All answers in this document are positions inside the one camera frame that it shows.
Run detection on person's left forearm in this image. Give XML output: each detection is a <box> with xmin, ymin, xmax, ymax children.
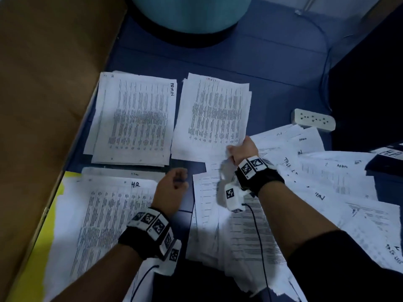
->
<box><xmin>53</xmin><ymin>245</ymin><xmax>152</xmax><ymax>302</ymax></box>

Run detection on person's left hand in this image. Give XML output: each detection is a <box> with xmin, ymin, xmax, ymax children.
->
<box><xmin>151</xmin><ymin>168</ymin><xmax>190</xmax><ymax>219</ymax></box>

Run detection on teal cylindrical barrel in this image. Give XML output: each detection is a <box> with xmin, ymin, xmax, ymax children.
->
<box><xmin>129</xmin><ymin>0</ymin><xmax>243</xmax><ymax>48</ymax></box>

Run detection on thin power cable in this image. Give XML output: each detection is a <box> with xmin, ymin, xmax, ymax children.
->
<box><xmin>295</xmin><ymin>9</ymin><xmax>332</xmax><ymax>111</ymax></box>

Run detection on person's right hand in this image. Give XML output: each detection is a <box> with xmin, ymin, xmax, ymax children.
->
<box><xmin>227</xmin><ymin>135</ymin><xmax>260</xmax><ymax>166</ymax></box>

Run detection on yellow folder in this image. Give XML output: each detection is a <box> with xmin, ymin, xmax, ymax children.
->
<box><xmin>6</xmin><ymin>172</ymin><xmax>84</xmax><ymax>302</ymax></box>

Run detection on white power strip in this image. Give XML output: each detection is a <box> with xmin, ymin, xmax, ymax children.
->
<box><xmin>291</xmin><ymin>108</ymin><xmax>336</xmax><ymax>133</ymax></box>

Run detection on black marker wristband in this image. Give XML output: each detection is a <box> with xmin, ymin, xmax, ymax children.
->
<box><xmin>118</xmin><ymin>207</ymin><xmax>177</xmax><ymax>260</ymax></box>
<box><xmin>234</xmin><ymin>156</ymin><xmax>285</xmax><ymax>198</ymax></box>

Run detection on person's right forearm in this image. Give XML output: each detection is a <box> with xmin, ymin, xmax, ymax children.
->
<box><xmin>258</xmin><ymin>179</ymin><xmax>342</xmax><ymax>259</ymax></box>

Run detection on white partition panel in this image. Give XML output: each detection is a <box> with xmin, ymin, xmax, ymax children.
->
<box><xmin>252</xmin><ymin>0</ymin><xmax>380</xmax><ymax>19</ymax></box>

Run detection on person's dark trousers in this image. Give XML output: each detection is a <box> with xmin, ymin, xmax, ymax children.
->
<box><xmin>148</xmin><ymin>229</ymin><xmax>403</xmax><ymax>302</ymax></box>

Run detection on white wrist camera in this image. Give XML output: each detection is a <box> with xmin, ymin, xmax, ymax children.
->
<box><xmin>154</xmin><ymin>239</ymin><xmax>183</xmax><ymax>277</ymax></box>
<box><xmin>218</xmin><ymin>179</ymin><xmax>251</xmax><ymax>213</ymax></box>

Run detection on pile of printed papers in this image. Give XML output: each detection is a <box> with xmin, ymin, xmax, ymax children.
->
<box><xmin>186</xmin><ymin>124</ymin><xmax>403</xmax><ymax>302</ymax></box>

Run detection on neat stack of printed papers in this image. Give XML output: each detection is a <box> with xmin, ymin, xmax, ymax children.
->
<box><xmin>171</xmin><ymin>73</ymin><xmax>253</xmax><ymax>163</ymax></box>
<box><xmin>84</xmin><ymin>71</ymin><xmax>178</xmax><ymax>167</ymax></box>
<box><xmin>43</xmin><ymin>167</ymin><xmax>160</xmax><ymax>302</ymax></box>

